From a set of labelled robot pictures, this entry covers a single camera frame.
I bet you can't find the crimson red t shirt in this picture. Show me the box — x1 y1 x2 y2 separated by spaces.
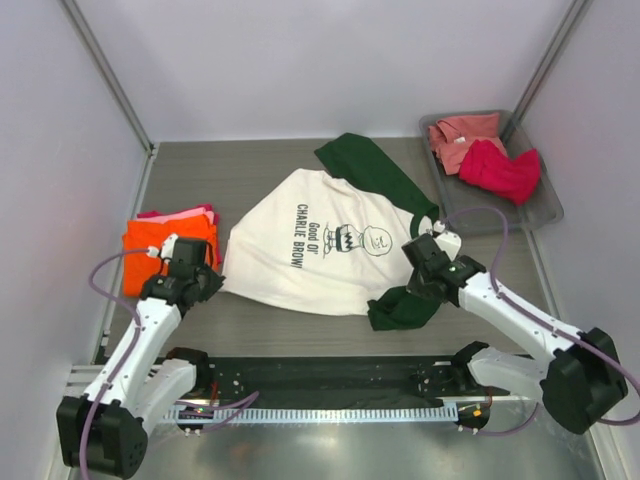
458 140 541 206

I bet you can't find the grey plastic tray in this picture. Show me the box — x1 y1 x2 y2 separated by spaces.
419 114 564 236

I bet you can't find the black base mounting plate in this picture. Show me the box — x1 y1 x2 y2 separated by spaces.
183 356 506 410

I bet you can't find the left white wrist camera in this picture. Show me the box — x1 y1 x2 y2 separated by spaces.
146 233 179 262

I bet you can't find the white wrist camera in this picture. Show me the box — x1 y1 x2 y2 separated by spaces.
146 233 179 262
431 220 462 261

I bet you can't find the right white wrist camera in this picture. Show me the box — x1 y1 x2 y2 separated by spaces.
431 220 462 261

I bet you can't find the aluminium frame post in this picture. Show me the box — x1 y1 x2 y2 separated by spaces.
513 0 593 123
58 0 154 156

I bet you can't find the folded orange t shirt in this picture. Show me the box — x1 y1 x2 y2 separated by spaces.
122 214 219 297

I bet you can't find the aluminium front rail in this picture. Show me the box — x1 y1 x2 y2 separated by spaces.
64 365 170 403

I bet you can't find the white slotted cable duct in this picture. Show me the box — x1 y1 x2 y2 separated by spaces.
160 403 458 428

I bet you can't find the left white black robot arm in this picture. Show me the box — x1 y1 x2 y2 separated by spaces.
56 234 224 479

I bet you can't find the right aluminium frame post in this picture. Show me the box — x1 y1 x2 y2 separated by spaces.
513 0 593 123

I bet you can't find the left aluminium frame post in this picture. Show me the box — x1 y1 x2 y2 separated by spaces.
58 0 154 156

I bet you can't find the folded light pink t shirt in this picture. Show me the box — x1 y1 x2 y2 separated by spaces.
145 207 217 238

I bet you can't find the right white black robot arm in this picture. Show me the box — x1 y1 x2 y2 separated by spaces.
402 230 629 434

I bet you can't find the folded magenta t shirt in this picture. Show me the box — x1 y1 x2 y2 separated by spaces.
122 204 220 269

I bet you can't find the white green raglan t shirt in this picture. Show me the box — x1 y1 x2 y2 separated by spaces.
222 133 440 331

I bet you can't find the salmon pink t shirt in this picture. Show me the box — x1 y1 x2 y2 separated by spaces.
427 112 507 175

